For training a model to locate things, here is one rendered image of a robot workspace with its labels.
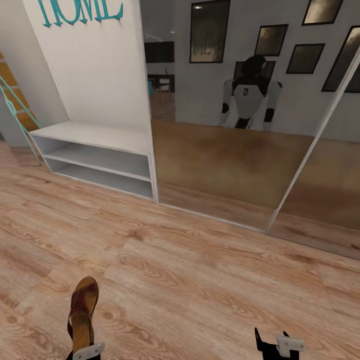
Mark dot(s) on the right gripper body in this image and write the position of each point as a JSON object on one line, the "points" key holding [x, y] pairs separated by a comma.
{"points": [[270, 352]]}

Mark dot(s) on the decorative sign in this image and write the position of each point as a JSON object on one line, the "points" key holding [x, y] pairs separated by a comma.
{"points": [[78, 7]]}

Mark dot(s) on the sandal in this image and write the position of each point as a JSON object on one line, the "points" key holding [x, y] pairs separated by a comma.
{"points": [[82, 306]]}

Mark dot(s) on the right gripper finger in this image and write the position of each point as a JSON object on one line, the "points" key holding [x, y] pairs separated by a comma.
{"points": [[258, 340]]}

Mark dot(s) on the door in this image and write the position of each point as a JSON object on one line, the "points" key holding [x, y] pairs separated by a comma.
{"points": [[22, 115]]}

